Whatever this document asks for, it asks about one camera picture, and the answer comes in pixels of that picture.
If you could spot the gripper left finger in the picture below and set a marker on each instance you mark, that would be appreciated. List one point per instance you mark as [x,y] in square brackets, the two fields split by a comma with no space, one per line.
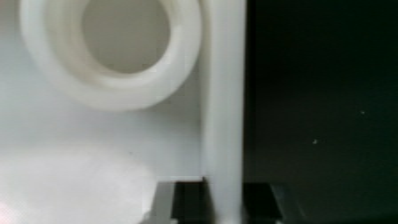
[179,204]

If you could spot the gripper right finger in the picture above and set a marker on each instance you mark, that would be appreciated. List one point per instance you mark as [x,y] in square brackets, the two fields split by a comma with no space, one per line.
[271,205]

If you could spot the white square table top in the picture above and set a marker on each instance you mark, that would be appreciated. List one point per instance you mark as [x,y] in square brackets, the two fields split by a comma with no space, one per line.
[122,107]

